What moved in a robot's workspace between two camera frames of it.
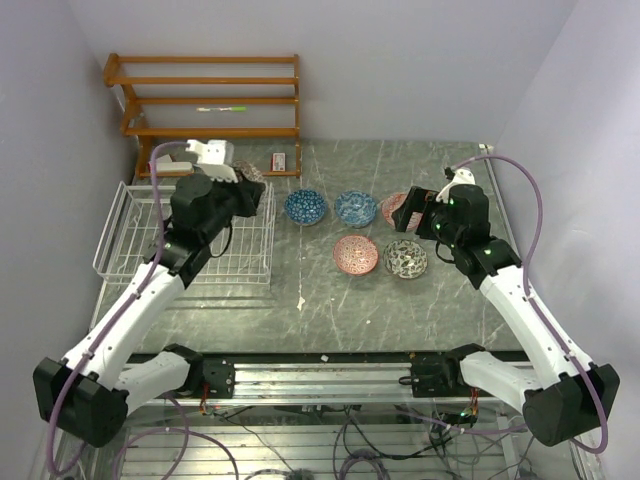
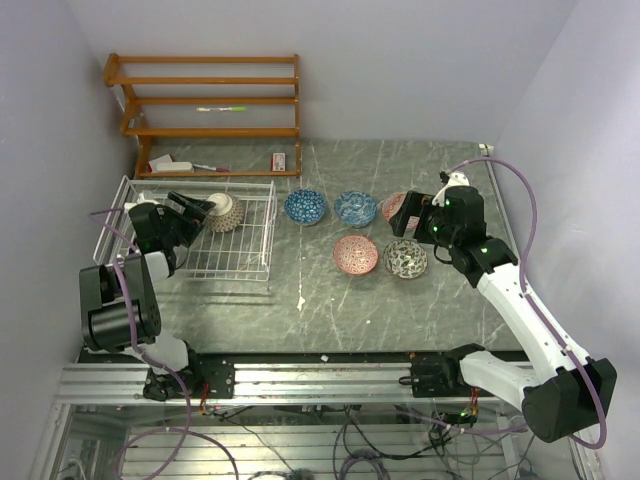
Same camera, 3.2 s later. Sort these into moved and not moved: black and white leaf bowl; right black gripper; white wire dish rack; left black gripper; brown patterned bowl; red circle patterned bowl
Moved: brown patterned bowl; left black gripper
Not moved: red circle patterned bowl; black and white leaf bowl; white wire dish rack; right black gripper
